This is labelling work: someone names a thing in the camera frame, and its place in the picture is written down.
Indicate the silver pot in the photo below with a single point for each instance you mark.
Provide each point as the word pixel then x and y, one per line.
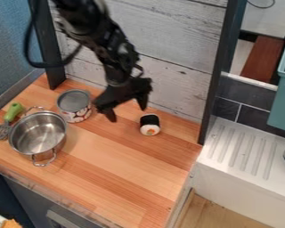
pixel 38 135

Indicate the teal bin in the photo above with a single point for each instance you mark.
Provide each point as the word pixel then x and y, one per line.
pixel 284 89

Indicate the patterned can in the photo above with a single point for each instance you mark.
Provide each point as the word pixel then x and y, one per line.
pixel 74 106

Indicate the toy sushi roll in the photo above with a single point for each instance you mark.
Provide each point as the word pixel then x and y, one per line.
pixel 150 124

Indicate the toy sink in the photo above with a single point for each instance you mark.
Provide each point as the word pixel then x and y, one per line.
pixel 244 166

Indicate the green spatula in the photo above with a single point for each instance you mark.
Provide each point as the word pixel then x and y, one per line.
pixel 5 120

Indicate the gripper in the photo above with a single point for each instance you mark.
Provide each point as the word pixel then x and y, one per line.
pixel 123 91

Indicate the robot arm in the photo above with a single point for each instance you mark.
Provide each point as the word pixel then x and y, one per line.
pixel 94 29

